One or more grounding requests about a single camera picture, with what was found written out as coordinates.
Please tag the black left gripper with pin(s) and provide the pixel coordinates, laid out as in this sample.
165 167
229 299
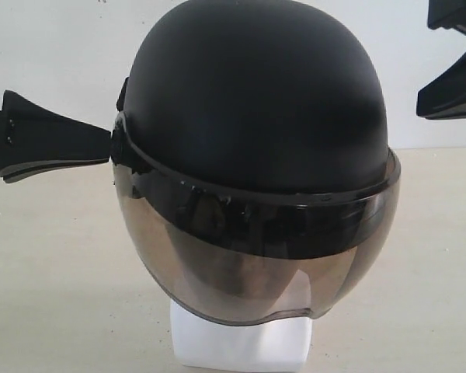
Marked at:
37 141

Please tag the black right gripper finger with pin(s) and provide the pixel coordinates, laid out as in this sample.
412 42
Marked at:
445 97
447 14

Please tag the black helmet with tinted visor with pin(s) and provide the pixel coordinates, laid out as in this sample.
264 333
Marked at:
255 177

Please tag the white mannequin head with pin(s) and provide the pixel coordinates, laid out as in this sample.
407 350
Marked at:
277 346

